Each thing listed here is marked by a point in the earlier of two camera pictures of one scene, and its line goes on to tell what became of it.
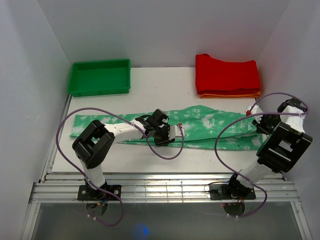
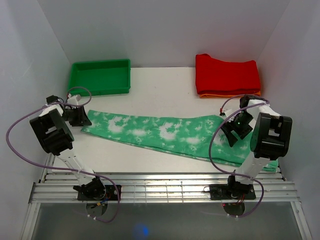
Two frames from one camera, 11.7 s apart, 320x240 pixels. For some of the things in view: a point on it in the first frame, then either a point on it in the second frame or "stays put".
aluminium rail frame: [162, 188] stays put
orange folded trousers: [254, 94] stays put
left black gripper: [166, 140] → [82, 120]
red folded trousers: [213, 76] stays put
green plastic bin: [88, 78] stays put
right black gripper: [260, 127] → [231, 138]
